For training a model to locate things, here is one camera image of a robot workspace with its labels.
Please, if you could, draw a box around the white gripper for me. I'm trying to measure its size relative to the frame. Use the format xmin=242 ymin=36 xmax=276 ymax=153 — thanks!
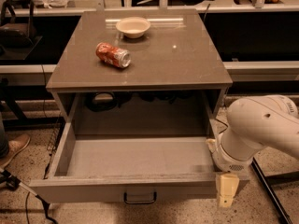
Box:
xmin=206 ymin=134 xmax=252 ymax=208

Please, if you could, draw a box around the grey top drawer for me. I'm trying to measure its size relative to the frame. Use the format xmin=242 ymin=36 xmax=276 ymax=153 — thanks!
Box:
xmin=28 ymin=91 xmax=250 ymax=205

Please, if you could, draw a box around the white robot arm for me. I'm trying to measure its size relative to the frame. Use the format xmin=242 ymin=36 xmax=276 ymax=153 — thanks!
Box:
xmin=206 ymin=95 xmax=299 ymax=208

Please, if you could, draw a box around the grey drawer cabinet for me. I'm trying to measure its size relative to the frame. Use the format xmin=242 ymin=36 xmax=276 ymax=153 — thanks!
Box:
xmin=45 ymin=8 xmax=234 ymax=142

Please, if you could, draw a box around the black metal leg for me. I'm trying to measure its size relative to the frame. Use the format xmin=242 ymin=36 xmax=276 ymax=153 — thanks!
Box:
xmin=251 ymin=160 xmax=299 ymax=224

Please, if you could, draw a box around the red soda can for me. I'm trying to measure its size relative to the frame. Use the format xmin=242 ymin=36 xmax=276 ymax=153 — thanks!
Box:
xmin=95 ymin=42 xmax=131 ymax=68

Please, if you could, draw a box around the cream paper bowl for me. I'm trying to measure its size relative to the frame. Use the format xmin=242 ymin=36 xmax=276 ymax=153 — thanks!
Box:
xmin=116 ymin=17 xmax=150 ymax=39

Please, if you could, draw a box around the brown shoe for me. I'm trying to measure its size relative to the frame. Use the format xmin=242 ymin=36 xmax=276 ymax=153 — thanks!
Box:
xmin=0 ymin=133 xmax=31 ymax=168

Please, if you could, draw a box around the black tripod stand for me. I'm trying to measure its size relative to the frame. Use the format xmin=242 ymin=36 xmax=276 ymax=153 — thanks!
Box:
xmin=0 ymin=167 xmax=59 ymax=224

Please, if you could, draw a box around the black chair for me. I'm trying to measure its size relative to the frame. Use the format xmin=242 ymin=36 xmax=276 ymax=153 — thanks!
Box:
xmin=0 ymin=0 xmax=41 ymax=61

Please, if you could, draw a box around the black floor cable right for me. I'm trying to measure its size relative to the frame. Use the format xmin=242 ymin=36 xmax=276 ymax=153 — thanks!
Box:
xmin=214 ymin=117 xmax=230 ymax=135

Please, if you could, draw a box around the black floor cable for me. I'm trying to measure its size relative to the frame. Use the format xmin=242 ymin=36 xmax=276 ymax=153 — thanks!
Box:
xmin=24 ymin=163 xmax=52 ymax=224
xmin=214 ymin=117 xmax=230 ymax=135

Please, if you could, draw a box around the wire basket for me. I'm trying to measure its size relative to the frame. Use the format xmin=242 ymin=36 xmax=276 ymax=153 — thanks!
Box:
xmin=47 ymin=122 xmax=64 ymax=155

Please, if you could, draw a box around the black floor cable left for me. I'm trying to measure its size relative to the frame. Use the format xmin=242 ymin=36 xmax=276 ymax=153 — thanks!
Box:
xmin=24 ymin=163 xmax=52 ymax=224

